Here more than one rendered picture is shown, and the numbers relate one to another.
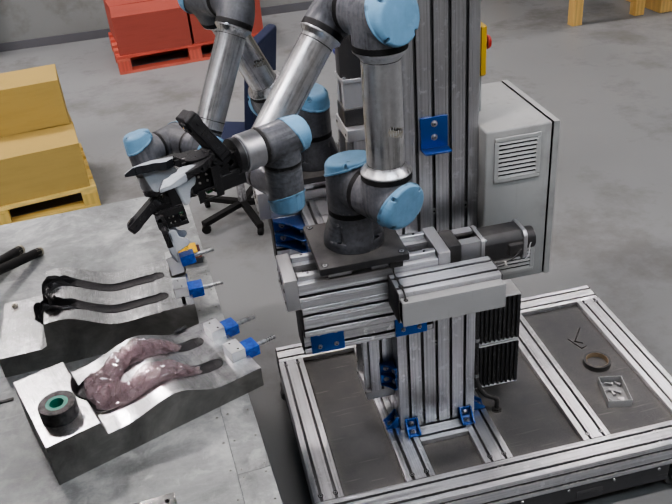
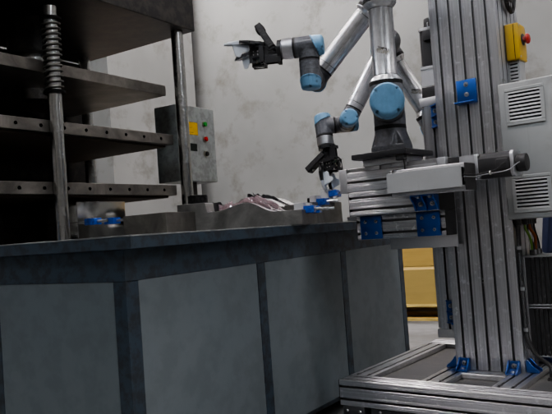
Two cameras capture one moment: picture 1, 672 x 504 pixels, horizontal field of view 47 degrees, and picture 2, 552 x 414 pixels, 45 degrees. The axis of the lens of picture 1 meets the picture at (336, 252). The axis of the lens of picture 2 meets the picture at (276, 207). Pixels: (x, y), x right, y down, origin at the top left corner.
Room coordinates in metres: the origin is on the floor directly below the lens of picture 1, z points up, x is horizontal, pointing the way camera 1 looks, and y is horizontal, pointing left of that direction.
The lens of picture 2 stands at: (-0.31, -1.55, 0.79)
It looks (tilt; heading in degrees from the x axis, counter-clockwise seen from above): 2 degrees up; 47
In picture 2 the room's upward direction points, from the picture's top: 4 degrees counter-clockwise
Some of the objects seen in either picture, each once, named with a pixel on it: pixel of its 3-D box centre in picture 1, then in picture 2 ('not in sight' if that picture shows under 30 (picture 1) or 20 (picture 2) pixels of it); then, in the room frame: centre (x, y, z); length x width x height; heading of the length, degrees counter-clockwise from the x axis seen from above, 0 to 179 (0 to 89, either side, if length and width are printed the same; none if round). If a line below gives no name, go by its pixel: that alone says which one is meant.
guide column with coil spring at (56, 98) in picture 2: not in sight; (58, 166); (0.88, 0.99, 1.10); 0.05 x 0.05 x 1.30
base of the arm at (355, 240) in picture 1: (352, 221); (391, 139); (1.69, -0.05, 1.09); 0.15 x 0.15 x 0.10
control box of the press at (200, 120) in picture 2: not in sight; (193, 245); (1.79, 1.38, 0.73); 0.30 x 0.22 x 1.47; 14
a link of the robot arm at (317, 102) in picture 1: (308, 108); not in sight; (2.18, 0.04, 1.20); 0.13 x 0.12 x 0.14; 47
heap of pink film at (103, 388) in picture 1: (138, 367); (249, 203); (1.43, 0.48, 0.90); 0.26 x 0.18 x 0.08; 121
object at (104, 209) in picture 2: not in sight; (64, 225); (1.03, 1.29, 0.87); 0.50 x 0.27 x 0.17; 104
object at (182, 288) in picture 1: (199, 287); (324, 201); (1.76, 0.37, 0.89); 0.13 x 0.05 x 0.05; 104
